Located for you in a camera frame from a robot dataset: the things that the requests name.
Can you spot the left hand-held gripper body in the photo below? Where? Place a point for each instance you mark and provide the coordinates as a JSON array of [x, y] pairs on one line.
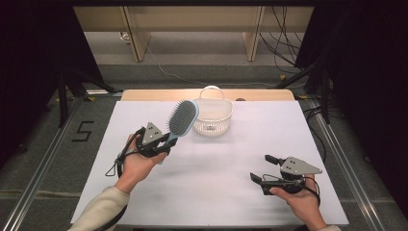
[[151, 134]]

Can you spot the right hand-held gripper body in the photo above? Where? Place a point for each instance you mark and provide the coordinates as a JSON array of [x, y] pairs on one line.
[[296, 166]]

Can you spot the light blue hairbrush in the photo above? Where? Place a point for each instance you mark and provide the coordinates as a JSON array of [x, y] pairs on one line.
[[183, 118]]

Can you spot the white plastic basket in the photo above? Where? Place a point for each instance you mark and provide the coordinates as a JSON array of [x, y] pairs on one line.
[[215, 117]]

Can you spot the person's left hand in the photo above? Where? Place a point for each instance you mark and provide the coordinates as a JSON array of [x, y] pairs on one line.
[[138, 170]]

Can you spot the person's right hand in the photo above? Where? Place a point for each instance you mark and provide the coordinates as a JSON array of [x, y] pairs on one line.
[[304, 205]]

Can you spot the wooden table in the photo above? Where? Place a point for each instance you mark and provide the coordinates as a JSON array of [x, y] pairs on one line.
[[160, 95]]

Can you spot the white table cover sheet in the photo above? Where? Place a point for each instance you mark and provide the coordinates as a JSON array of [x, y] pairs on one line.
[[218, 199]]

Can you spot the black stand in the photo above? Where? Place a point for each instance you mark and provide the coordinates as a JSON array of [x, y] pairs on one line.
[[324, 96], [64, 96]]

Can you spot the black curtain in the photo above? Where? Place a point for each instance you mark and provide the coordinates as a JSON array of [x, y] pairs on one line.
[[369, 80], [35, 64]]

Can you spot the beige wooden furniture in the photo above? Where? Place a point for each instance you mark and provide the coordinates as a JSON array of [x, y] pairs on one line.
[[192, 19]]

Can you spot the metal floor rail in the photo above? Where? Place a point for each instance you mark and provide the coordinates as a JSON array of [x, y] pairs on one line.
[[349, 166], [35, 186]]

